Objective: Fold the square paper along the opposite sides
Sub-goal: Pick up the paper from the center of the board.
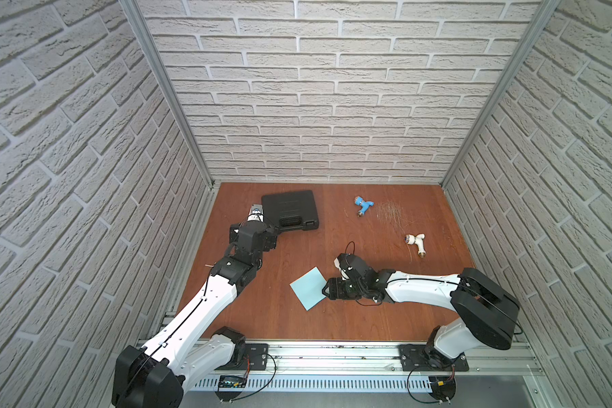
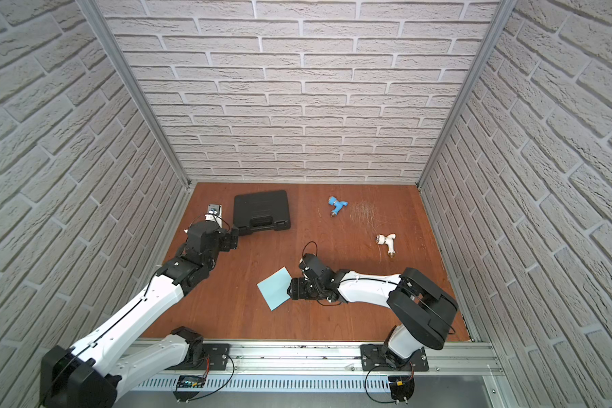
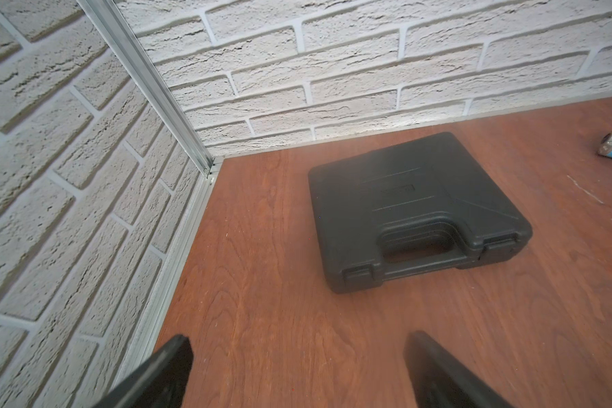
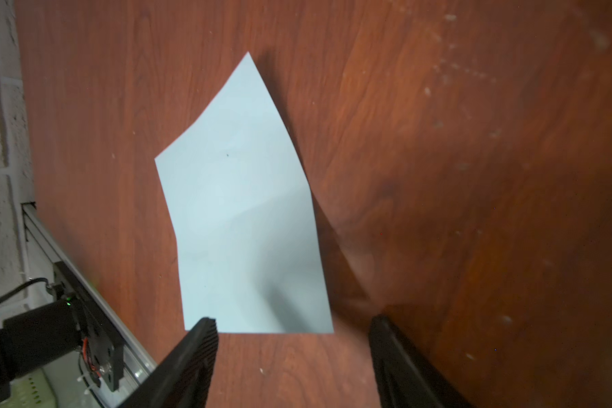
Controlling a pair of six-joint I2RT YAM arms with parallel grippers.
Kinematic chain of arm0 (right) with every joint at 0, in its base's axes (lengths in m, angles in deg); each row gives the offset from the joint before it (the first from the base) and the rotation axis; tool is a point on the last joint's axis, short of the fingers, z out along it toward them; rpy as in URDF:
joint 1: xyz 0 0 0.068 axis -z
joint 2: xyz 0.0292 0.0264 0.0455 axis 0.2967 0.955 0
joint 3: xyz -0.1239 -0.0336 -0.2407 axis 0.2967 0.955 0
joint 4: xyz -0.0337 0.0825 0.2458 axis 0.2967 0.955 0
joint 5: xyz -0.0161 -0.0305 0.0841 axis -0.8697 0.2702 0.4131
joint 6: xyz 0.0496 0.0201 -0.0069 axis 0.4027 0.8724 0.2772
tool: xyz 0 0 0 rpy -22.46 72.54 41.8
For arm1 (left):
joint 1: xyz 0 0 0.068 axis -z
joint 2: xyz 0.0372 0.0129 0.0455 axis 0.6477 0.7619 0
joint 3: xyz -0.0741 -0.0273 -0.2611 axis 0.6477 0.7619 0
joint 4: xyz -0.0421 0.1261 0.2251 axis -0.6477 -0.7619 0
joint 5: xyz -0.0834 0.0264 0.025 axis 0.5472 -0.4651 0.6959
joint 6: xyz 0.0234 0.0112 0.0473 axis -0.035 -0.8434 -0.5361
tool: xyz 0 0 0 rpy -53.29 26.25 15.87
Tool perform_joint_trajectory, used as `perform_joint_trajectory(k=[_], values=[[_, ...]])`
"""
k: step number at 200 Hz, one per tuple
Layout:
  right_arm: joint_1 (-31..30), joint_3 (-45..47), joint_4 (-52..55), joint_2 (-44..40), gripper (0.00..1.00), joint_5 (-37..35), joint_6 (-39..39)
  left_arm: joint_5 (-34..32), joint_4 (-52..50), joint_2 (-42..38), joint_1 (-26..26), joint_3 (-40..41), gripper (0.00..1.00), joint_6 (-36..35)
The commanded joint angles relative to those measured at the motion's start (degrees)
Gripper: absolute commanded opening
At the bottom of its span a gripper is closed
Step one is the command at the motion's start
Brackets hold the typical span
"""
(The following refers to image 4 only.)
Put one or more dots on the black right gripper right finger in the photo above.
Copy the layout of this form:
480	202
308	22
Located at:
404	377

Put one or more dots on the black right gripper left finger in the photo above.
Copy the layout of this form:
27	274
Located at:
183	379

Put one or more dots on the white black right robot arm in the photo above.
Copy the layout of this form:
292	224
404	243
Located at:
34	339

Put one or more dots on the green perforated plastic basket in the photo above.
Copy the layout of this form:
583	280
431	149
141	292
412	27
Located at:
31	391

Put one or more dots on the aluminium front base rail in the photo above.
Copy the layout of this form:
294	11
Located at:
42	252

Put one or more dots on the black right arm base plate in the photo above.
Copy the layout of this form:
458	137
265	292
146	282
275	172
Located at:
102	343

